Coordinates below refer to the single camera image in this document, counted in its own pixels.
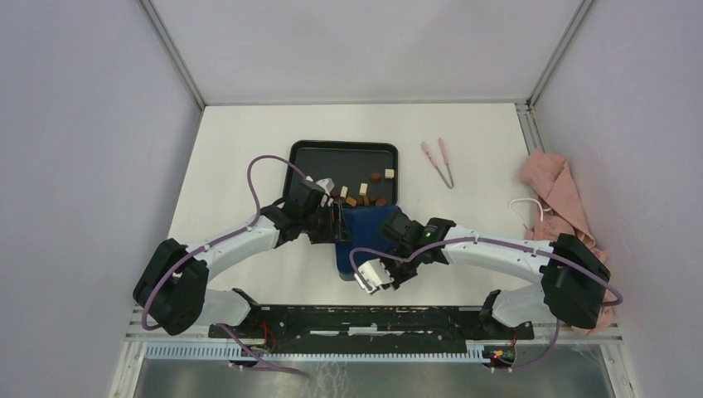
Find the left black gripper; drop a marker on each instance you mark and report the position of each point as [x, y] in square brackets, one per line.
[336, 230]

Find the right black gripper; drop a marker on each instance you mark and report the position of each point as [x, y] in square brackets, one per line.
[398, 279]

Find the pink cloth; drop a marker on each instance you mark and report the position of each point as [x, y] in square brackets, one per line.
[560, 203]

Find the blue box lid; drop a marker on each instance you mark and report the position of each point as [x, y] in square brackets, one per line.
[364, 224]

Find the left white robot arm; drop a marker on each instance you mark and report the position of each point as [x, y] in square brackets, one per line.
[173, 289]

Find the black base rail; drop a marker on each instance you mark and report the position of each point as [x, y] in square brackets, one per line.
[314, 329]

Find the black chocolate tray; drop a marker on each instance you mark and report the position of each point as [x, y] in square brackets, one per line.
[357, 168]

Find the pink tongs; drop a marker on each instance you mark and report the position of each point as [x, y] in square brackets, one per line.
[443, 168]

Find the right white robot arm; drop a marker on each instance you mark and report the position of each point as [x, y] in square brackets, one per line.
[445, 242]

